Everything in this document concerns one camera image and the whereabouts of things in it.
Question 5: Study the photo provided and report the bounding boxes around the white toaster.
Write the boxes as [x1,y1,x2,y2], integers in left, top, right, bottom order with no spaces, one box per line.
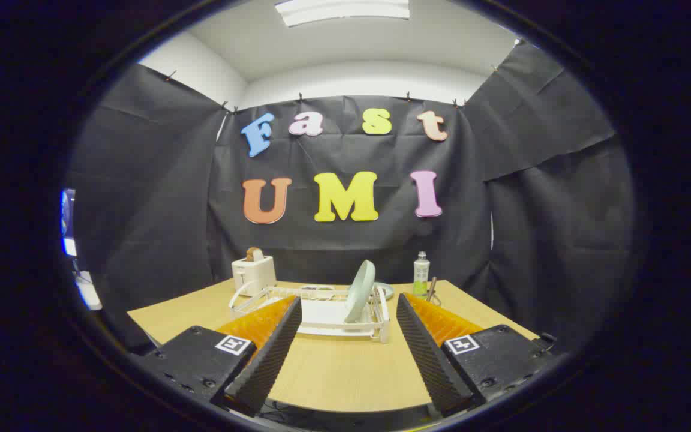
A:
[232,256,277,296]

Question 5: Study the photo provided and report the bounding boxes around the ceiling light panel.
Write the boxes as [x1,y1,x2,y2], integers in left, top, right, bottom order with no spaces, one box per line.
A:
[274,0,411,28]

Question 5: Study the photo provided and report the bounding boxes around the white wire dish rack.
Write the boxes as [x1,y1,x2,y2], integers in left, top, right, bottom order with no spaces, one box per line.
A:
[229,285,391,344]

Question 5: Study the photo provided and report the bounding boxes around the white sheet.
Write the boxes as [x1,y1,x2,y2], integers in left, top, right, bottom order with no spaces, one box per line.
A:
[76,271,103,311]

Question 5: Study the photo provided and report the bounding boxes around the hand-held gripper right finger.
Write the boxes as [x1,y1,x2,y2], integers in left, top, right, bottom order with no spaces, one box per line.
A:
[396,292,557,419]

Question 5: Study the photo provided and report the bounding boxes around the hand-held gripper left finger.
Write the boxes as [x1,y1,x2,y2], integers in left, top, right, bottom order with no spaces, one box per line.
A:
[136,294,303,418]

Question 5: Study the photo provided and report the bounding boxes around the green label drink bottle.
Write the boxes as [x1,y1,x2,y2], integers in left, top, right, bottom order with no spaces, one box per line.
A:
[413,251,431,296]

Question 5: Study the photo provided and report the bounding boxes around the black backdrop cloth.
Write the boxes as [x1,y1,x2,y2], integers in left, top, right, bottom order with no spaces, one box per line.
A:
[70,41,637,355]

